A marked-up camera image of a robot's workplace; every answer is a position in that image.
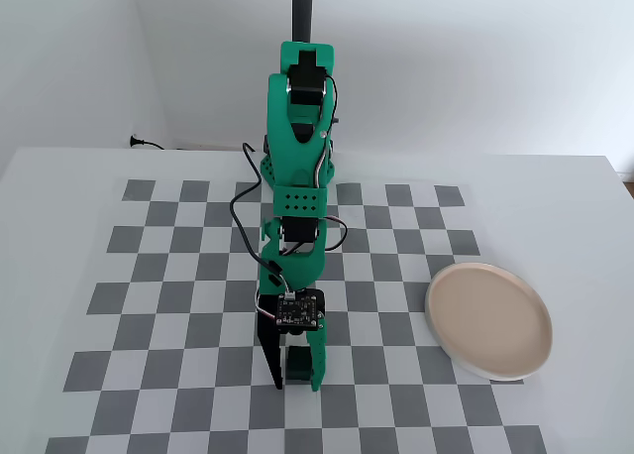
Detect black wall plug with cable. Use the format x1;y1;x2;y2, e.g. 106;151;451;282
129;134;167;152

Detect black vertical pole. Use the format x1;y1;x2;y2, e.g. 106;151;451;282
291;0;316;44

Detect white striped gripper servo wire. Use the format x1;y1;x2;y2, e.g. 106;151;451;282
255;275;293;321

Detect black camera cable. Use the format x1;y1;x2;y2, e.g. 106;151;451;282
229;141;284;277

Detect dark green cube dice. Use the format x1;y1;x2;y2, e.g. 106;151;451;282
288;345;314;382

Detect white power strip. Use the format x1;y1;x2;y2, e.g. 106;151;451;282
175;139;247;152

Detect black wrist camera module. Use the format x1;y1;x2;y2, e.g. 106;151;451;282
269;288;327;334

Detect round beige plate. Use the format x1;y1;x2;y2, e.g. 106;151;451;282
424;262;554;382

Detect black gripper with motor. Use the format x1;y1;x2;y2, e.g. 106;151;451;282
256;294;330;394

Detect grey white checkered mat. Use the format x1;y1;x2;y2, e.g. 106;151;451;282
47;178;549;454

